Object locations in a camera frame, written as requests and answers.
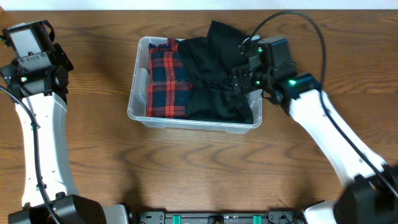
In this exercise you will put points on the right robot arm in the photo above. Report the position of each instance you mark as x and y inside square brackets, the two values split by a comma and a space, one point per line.
[369, 183]

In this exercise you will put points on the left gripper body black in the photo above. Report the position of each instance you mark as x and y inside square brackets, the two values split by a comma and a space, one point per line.
[60, 63]

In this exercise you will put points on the red plaid cloth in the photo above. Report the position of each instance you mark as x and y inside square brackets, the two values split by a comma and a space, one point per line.
[167, 94]

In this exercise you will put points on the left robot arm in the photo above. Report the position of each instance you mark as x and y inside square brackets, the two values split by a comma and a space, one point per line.
[36, 81]

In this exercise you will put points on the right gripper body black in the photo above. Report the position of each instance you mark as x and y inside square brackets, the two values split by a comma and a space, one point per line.
[252, 79]

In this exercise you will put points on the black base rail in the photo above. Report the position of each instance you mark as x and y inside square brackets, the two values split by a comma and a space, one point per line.
[122, 214]

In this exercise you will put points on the clear plastic storage container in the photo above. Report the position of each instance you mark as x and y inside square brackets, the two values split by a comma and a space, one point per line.
[137, 105]

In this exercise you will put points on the large black cloth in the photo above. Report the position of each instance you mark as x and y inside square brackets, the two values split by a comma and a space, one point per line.
[208, 62]

